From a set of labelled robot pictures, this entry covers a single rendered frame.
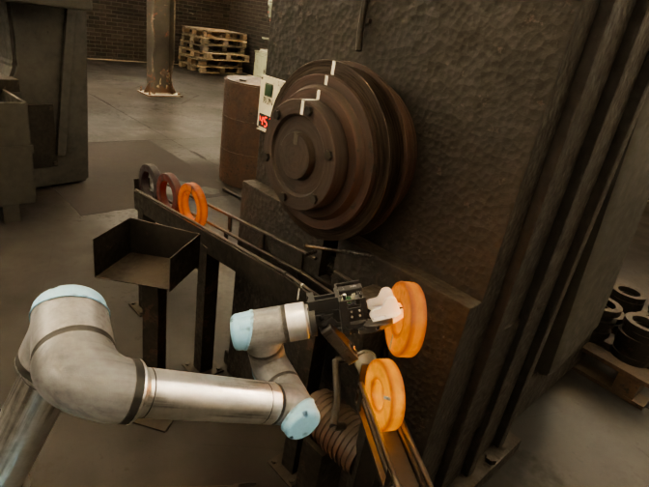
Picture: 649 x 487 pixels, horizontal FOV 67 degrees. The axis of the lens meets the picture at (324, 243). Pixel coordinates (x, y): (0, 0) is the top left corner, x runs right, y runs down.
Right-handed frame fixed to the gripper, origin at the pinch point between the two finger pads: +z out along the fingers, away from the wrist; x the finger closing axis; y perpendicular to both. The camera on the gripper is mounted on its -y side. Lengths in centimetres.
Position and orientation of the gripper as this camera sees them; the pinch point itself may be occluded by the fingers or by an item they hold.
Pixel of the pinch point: (406, 310)
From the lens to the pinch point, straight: 102.4
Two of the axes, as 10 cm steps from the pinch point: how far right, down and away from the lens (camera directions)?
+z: 9.8, -1.6, 0.7
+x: -1.3, -4.2, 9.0
